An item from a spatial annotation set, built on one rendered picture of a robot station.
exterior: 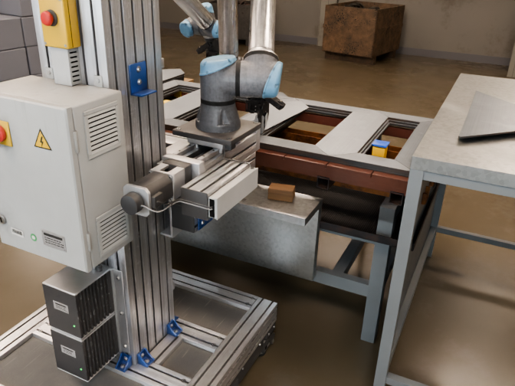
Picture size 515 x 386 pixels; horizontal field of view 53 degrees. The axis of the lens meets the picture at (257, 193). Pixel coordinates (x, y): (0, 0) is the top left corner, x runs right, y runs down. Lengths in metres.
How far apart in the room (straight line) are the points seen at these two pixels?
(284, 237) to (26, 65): 3.77
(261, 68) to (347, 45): 6.72
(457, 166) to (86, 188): 1.03
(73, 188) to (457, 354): 1.80
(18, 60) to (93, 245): 4.01
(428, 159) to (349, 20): 6.81
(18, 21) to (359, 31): 4.88
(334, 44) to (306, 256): 6.49
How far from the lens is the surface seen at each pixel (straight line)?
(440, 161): 1.58
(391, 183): 2.00
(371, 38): 8.18
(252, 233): 2.27
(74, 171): 1.38
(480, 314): 2.81
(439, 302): 2.81
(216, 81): 1.67
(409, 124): 2.64
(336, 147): 2.17
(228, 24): 2.00
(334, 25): 8.44
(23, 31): 5.42
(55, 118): 1.35
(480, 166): 1.59
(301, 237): 2.17
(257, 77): 1.66
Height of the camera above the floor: 1.59
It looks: 26 degrees down
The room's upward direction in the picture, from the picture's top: 2 degrees clockwise
